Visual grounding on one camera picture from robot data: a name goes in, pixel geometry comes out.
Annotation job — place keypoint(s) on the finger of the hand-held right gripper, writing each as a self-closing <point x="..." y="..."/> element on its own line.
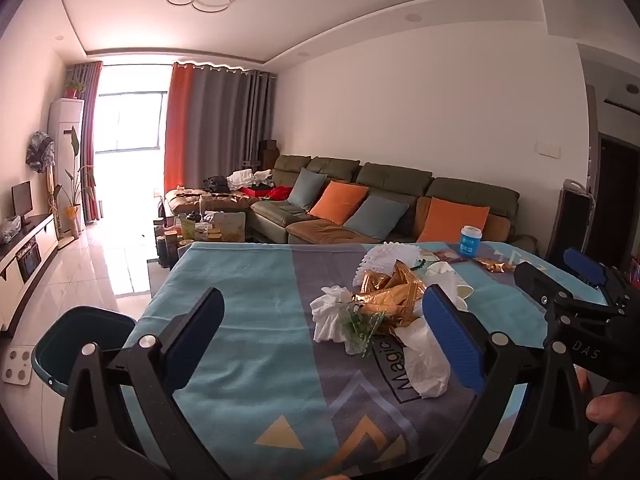
<point x="585" y="266"/>
<point x="535" y="280"/>

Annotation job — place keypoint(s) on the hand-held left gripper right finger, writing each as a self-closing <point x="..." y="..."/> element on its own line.
<point x="450" y="340"/>

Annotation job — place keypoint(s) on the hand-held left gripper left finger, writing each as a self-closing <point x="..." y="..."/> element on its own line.
<point x="200" y="340"/>

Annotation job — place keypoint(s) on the white plastic bag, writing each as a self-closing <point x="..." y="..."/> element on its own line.
<point x="425" y="360"/>

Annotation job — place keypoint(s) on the white tissue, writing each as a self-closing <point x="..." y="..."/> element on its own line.
<point x="332" y="312"/>

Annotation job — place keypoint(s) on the teal plastic trash bin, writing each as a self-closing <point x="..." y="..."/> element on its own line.
<point x="65" y="330"/>

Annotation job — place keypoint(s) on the person's right hand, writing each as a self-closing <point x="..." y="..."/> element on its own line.
<point x="622" y="415"/>

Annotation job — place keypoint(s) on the small gold snack packet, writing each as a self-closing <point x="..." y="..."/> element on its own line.
<point x="495" y="265"/>

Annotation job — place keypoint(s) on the teal and grey printed blanket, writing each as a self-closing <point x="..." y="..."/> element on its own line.
<point x="260" y="360"/>

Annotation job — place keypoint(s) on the crushed white paper cup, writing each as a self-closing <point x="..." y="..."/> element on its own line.
<point x="442" y="272"/>

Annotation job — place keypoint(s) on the dark wooden door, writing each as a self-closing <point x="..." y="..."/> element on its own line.
<point x="620" y="200"/>

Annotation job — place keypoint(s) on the blue and white lidded cup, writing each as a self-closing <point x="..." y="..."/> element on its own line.
<point x="470" y="242"/>

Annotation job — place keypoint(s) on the beige snack packet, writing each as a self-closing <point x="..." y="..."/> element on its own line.
<point x="442" y="256"/>

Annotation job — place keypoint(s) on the clear green-printed plastic wrapper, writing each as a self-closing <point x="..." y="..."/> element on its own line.
<point x="360" y="335"/>

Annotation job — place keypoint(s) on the orange cushion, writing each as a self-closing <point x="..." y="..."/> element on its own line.
<point x="452" y="220"/>
<point x="337" y="202"/>

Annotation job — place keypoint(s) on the pleated white paper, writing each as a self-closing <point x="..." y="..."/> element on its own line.
<point x="385" y="257"/>

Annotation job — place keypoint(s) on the cluster of food jars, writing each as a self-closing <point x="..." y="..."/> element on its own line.
<point x="200" y="232"/>

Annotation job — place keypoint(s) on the teal cushion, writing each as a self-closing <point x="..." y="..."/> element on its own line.
<point x="375" y="217"/>
<point x="306" y="187"/>

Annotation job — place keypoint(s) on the black bag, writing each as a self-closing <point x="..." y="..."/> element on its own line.
<point x="215" y="183"/>

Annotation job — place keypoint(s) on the red clothes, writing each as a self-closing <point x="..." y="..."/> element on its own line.
<point x="277" y="194"/>

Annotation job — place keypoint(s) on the green and brown sofa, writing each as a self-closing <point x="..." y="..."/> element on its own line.
<point x="390" y="175"/>

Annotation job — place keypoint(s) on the tall leafy potted plant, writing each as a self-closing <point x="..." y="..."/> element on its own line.
<point x="72" y="217"/>

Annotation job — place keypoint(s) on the white bathroom scale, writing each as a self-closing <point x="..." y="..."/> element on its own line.
<point x="20" y="366"/>

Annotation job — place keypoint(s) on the white and black tv cabinet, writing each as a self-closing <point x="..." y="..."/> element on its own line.
<point x="35" y="245"/>

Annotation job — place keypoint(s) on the brown cardboard box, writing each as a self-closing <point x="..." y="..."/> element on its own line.
<point x="269" y="152"/>

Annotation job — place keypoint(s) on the orange and grey curtain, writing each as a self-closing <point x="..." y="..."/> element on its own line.
<point x="220" y="125"/>
<point x="90" y="140"/>

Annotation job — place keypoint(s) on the clear plastic bag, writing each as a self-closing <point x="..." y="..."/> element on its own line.
<point x="10" y="230"/>

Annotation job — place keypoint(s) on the black monitor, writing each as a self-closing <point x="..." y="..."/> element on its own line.
<point x="22" y="199"/>

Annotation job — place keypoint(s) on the covered standing fan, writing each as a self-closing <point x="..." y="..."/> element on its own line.
<point x="40" y="152"/>

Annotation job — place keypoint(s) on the white standing air conditioner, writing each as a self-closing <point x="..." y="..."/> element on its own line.
<point x="62" y="120"/>

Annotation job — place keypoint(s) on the small potted plant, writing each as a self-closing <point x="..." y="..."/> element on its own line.
<point x="75" y="89"/>

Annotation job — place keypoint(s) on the white wall switch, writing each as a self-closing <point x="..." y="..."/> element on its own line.
<point x="547" y="149"/>

